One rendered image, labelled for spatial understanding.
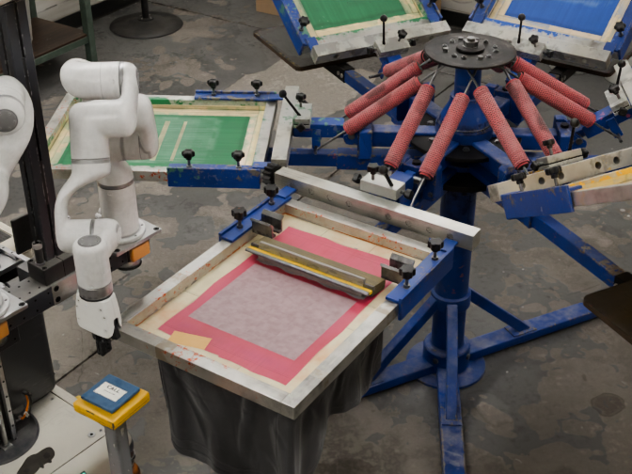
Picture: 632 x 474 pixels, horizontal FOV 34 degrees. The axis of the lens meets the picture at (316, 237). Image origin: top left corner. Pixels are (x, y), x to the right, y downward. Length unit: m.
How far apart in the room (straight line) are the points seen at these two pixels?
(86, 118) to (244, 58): 4.52
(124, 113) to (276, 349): 0.74
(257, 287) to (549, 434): 1.45
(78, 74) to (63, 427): 1.47
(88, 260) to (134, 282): 2.36
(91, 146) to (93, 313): 0.37
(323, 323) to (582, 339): 1.83
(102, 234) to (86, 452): 1.24
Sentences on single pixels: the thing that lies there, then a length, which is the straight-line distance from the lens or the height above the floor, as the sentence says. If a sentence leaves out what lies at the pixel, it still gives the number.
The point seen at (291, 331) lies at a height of 0.96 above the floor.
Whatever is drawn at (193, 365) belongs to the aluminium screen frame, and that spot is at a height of 0.98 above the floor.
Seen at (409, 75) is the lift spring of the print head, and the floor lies 1.20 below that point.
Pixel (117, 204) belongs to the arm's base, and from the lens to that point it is 2.73.
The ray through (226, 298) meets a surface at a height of 0.96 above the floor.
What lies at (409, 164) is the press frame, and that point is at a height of 1.04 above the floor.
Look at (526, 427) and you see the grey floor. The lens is 3.92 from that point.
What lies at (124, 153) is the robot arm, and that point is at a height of 1.39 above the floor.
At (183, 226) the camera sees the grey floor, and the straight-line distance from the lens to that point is 5.01.
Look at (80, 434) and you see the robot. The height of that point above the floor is 0.28.
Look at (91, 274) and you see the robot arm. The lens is 2.31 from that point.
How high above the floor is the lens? 2.60
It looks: 32 degrees down
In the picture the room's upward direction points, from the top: straight up
